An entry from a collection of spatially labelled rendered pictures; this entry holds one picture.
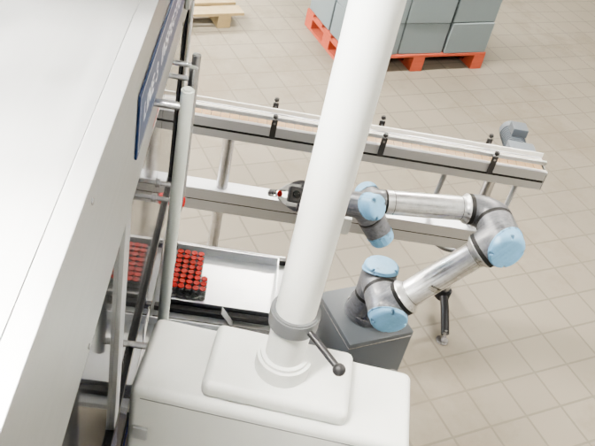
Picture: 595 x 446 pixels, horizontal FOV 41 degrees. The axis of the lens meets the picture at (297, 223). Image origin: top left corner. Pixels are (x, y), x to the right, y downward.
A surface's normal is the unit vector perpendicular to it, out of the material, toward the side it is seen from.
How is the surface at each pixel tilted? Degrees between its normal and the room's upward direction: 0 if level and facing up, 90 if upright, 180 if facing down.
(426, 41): 90
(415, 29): 90
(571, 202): 0
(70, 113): 0
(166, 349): 0
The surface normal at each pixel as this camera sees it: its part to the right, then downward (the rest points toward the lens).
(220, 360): 0.18, -0.76
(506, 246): 0.22, 0.58
